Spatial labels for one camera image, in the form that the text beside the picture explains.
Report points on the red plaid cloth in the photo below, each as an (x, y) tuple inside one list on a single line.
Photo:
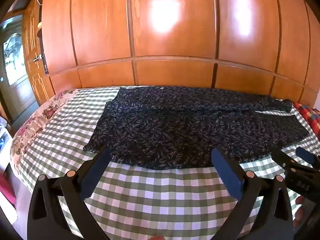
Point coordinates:
[(310, 116)]

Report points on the dark leaf-print pants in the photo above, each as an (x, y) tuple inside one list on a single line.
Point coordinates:
[(175, 135)]

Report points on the floral bed sheet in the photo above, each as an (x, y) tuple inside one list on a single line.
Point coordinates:
[(32, 127)]

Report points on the wooden room door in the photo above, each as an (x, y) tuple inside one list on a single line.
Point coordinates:
[(35, 80)]

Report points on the pink cloth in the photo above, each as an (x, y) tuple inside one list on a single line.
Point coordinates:
[(6, 188)]

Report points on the glazed entrance door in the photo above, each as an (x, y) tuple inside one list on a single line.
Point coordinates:
[(15, 60)]

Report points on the person's right hand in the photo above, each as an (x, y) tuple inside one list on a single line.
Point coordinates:
[(299, 212)]

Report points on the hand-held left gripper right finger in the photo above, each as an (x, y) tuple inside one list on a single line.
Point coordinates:
[(226, 173)]

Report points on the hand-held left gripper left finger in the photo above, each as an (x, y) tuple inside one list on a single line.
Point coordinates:
[(96, 172)]

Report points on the green checked blanket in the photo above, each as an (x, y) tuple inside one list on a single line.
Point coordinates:
[(150, 200)]

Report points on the wooden wardrobe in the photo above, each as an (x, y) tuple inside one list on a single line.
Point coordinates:
[(175, 30)]

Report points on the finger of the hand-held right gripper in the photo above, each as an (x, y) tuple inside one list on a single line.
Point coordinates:
[(280, 156), (305, 155)]

